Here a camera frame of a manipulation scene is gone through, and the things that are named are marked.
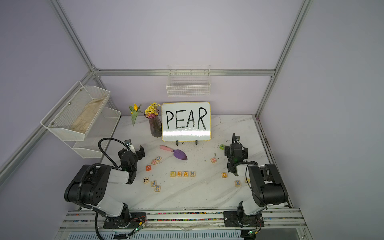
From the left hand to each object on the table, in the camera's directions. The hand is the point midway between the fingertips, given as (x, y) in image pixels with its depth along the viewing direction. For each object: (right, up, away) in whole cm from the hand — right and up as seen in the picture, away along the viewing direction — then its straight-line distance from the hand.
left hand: (132, 148), depth 94 cm
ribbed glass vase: (+13, +15, +6) cm, 21 cm away
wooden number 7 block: (+11, -18, -8) cm, 22 cm away
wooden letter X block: (+65, -19, -9) cm, 68 cm away
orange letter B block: (+11, -12, -3) cm, 16 cm away
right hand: (+65, +1, +2) cm, 66 cm away
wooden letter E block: (+30, -14, -5) cm, 34 cm away
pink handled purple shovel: (+28, -4, +3) cm, 29 cm away
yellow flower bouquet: (+13, +23, -3) cm, 27 cm away
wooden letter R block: (+39, -14, -6) cm, 41 cm away
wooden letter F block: (+16, -19, -8) cm, 26 cm away
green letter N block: (+58, 0, +7) cm, 59 cm away
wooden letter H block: (+52, -8, +1) cm, 53 cm away
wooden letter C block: (+19, -21, -11) cm, 30 cm away
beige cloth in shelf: (-18, +16, -17) cm, 30 cm away
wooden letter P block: (+26, -15, -6) cm, 31 cm away
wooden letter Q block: (+58, -16, -6) cm, 60 cm away
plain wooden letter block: (+70, -17, -10) cm, 73 cm away
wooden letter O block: (+16, -6, +2) cm, 17 cm away
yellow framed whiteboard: (+34, +18, +8) cm, 39 cm away
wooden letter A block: (+35, -15, -6) cm, 38 cm away
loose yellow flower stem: (+3, +22, -3) cm, 23 cm away
